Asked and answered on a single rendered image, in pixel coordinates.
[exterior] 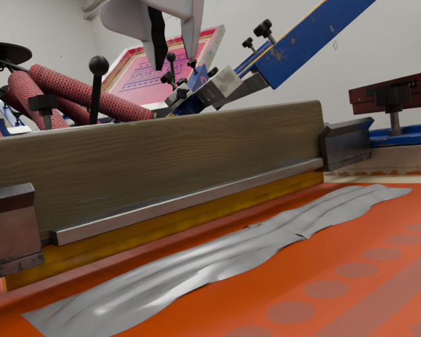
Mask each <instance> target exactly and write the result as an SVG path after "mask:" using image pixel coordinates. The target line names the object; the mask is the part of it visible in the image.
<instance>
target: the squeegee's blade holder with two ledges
mask: <svg viewBox="0 0 421 337"><path fill-rule="evenodd" d="M321 167H323V159H322V158H311V159H308V160H303V161H301V162H296V163H293V164H288V165H286V166H282V167H279V168H274V169H271V170H268V171H264V172H261V173H257V174H253V175H249V176H246V177H242V178H239V179H235V180H231V181H227V182H224V183H220V184H217V185H213V186H209V187H205V188H202V189H198V190H195V191H191V192H187V193H183V194H180V195H176V196H173V197H169V198H165V199H161V200H158V201H154V202H151V203H147V204H143V205H139V206H136V207H132V208H129V209H124V210H121V211H117V212H114V213H110V214H107V215H102V216H99V217H95V218H93V219H88V220H85V221H80V222H78V223H73V224H71V225H66V226H63V227H58V228H56V229H51V230H49V231H50V235H51V241H52V245H55V246H58V247H61V246H64V245H68V244H70V243H75V242H77V241H81V240H84V239H88V238H91V237H95V236H97V235H101V234H104V233H107V232H111V231H114V230H117V229H121V228H123V227H127V226H130V225H134V224H137V223H141V222H143V221H147V220H150V219H153V218H157V217H160V216H163V215H167V214H169V213H173V212H176V211H180V210H183V209H187V208H189V207H193V206H196V205H199V204H203V203H206V202H209V201H213V200H215V199H220V198H222V197H226V196H229V195H233V194H235V193H240V192H242V191H246V190H249V189H252V188H255V187H259V186H262V185H266V184H268V183H272V182H275V181H279V180H281V179H286V178H288V177H292V176H295V175H298V174H301V173H305V172H308V171H312V170H314V169H318V168H321Z"/></svg>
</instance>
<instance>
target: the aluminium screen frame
mask: <svg viewBox="0 0 421 337"><path fill-rule="evenodd" d="M371 153H372V158H370V159H367V160H364V161H361V162H357V163H355V164H351V165H349V166H345V167H343V168H339V169H336V170H334V171H330V172H323V175H324V176H337V175H421V144H405V145H396V146H377V147H371Z"/></svg>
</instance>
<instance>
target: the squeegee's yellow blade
mask: <svg viewBox="0 0 421 337"><path fill-rule="evenodd" d="M319 175H323V172H316V171H315V169H314V170H312V171H308V172H305V173H301V174H298V175H295V176H292V177H288V178H286V179H281V180H279V181H275V182H272V183H268V184H266V185H262V186H259V187H255V188H252V189H249V190H246V191H242V192H240V193H235V194H233V195H229V196H226V197H222V198H220V199H215V200H213V201H209V202H206V203H203V204H199V205H196V206H193V207H189V208H187V209H183V210H180V211H176V212H173V213H169V214H167V215H163V216H160V217H157V218H153V219H150V220H147V221H143V222H141V223H137V224H134V225H130V226H127V227H123V228H121V229H117V230H114V231H111V232H107V233H104V234H101V235H97V236H95V237H91V238H88V239H84V240H81V241H77V242H75V243H70V244H68V245H64V246H61V247H58V246H55V245H48V246H45V247H42V252H43V256H44V260H45V263H44V264H42V265H45V264H47V263H51V262H54V261H57V260H60V259H63V258H66V257H69V256H72V255H76V254H79V253H82V252H85V251H88V250H91V249H94V248H97V247H101V246H103V245H107V244H109V243H113V242H115V241H119V240H121V239H125V238H128V237H131V236H134V235H137V234H140V233H143V232H146V231H150V230H153V229H156V228H159V227H162V226H165V225H168V224H171V223H175V222H177V221H181V220H183V219H187V218H189V217H193V216H196V215H200V214H202V213H206V212H208V211H212V210H214V209H218V208H221V207H224V206H227V205H230V204H233V203H236V202H239V201H243V200H245V199H249V198H251V197H255V196H257V195H261V194H263V193H268V192H270V191H274V190H276V189H280V188H282V187H286V186H288V185H292V184H295V183H298V182H301V181H304V180H307V179H310V178H313V177H317V176H319ZM39 266H41V265H39ZM39 266H36V267H39ZM33 268H35V267H33ZM33 268H30V269H33ZM26 270H29V269H26ZM26 270H23V271H26ZM20 272H22V271H20ZM20 272H17V273H20ZM14 274H16V273H14ZM14 274H11V275H14ZM8 276H10V275H7V276H5V277H8Z"/></svg>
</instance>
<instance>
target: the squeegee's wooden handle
mask: <svg viewBox="0 0 421 337"><path fill-rule="evenodd" d="M323 130H324V123H323V113H322V108H321V103H320V101H319V100H306V101H299V102H289V103H282V104H272V105H266V106H255V107H249V108H239V109H233V110H222V111H216V112H205V113H200V114H189V115H183V116H172V117H166V118H155V119H149V120H139V121H133V122H122V123H116V124H105V125H99V126H89V127H83V128H72V129H66V130H56V131H49V132H39V133H33V134H22V135H16V136H6V137H0V188H3V187H10V186H14V185H20V184H24V183H31V184H32V185H33V188H34V189H35V196H34V202H33V206H34V210H35V216H36V220H37V226H38V230H39V236H40V240H41V246H42V247H45V246H48V245H52V241H51V235H50V231H49V230H51V229H56V228H58V227H63V226H66V225H71V224H73V223H78V222H80V221H85V220H88V219H93V218H95V217H99V216H102V215H107V214H110V213H114V212H117V211H121V210H124V209H129V208H132V207H136V206H139V205H143V204H147V203H151V202H154V201H158V200H161V199H165V198H169V197H173V196H176V195H180V194H183V193H187V192H191V191H195V190H198V189H202V188H205V187H209V186H213V185H217V184H220V183H224V182H227V181H231V180H235V179H239V178H242V177H246V176H249V175H253V174H257V173H261V172H264V171H268V170H271V169H275V168H279V167H282V166H286V165H288V164H293V163H296V162H301V161H303V160H308V159H311V158H322V156H321V147H320V141H319V136H320V134H321V133H322V132H323Z"/></svg>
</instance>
